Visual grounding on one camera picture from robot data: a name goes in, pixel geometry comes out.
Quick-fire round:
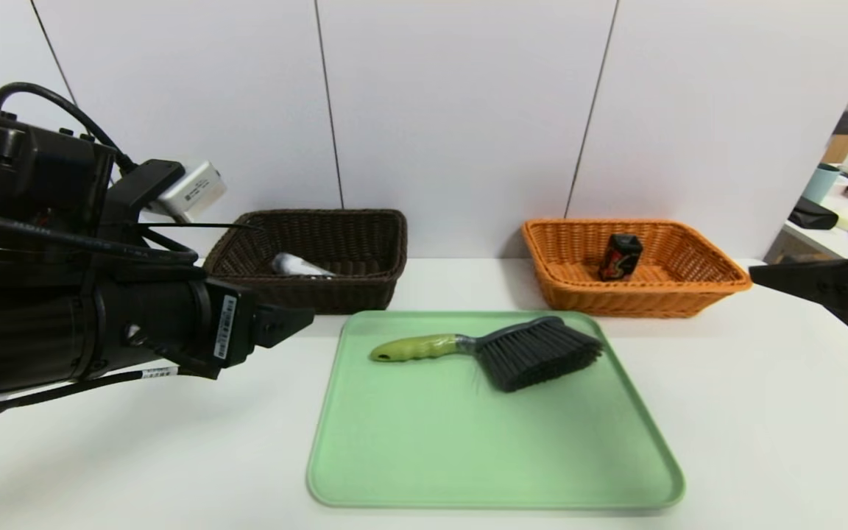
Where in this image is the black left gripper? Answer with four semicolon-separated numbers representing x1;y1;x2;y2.
97;277;315;380

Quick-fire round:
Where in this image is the white plastic bottle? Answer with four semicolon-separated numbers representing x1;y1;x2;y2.
271;252;336;279

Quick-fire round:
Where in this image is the black brush green handle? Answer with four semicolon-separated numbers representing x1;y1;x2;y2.
370;317;606;393

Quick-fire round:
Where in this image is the black red gum box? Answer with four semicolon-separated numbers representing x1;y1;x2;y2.
599;233;645;283

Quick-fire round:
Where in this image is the dark brown wicker basket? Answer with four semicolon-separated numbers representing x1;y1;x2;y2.
203;208;409;315

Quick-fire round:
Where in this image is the orange wicker basket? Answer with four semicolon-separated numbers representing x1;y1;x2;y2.
522;218;755;319

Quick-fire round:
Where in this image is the light green plastic tray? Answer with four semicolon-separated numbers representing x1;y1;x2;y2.
306;310;687;511

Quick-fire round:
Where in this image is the black pouch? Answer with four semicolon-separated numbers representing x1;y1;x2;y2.
788;197;841;231

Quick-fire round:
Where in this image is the white side table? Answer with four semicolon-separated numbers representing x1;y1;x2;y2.
765;166;848;269

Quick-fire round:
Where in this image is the teal cup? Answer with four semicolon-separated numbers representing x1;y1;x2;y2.
802;163;843;206

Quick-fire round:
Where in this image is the thin black cable tie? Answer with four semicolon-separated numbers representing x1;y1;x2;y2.
141;221;259;230

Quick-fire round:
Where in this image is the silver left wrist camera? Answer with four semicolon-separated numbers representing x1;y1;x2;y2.
148;160;227;222

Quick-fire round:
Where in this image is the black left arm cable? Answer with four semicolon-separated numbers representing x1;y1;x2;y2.
0;82;136;174

